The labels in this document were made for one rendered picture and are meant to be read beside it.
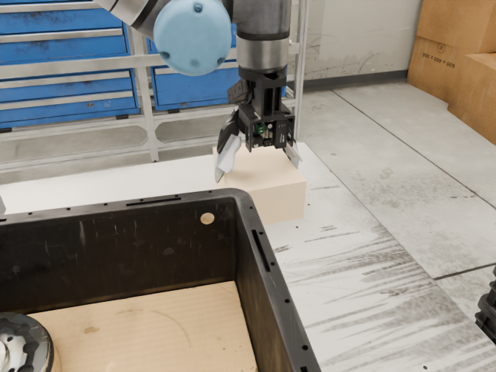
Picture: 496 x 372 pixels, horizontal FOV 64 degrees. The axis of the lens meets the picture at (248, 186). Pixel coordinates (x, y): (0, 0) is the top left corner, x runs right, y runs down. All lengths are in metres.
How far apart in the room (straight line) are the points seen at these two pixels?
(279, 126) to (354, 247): 0.22
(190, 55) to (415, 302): 0.42
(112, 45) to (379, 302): 1.73
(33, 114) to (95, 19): 0.54
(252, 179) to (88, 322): 0.36
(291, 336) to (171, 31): 0.29
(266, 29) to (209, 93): 1.61
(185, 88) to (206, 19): 1.73
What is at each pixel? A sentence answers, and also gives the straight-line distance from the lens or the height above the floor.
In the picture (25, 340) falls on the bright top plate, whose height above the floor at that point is 0.86.
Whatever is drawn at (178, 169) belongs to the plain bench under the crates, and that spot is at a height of 0.70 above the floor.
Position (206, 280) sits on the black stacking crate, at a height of 0.83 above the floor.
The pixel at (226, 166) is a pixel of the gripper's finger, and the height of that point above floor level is 0.80.
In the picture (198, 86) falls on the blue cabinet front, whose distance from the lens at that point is 2.13.
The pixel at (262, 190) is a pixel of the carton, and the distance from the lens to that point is 0.63.
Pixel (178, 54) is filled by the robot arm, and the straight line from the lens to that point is 0.41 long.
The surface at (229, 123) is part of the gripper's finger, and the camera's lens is 0.64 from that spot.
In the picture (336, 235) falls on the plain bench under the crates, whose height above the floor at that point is 0.70.
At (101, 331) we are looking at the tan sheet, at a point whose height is 0.83.
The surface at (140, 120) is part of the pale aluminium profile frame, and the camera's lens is 2.15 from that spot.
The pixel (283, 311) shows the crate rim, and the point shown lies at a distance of 0.25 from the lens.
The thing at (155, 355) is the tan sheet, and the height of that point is 0.83.
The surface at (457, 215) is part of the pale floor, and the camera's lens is 2.09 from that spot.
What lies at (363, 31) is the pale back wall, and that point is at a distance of 3.44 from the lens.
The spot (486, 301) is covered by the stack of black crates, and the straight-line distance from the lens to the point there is 1.13.
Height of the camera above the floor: 1.12
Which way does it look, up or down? 33 degrees down
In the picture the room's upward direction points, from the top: straight up
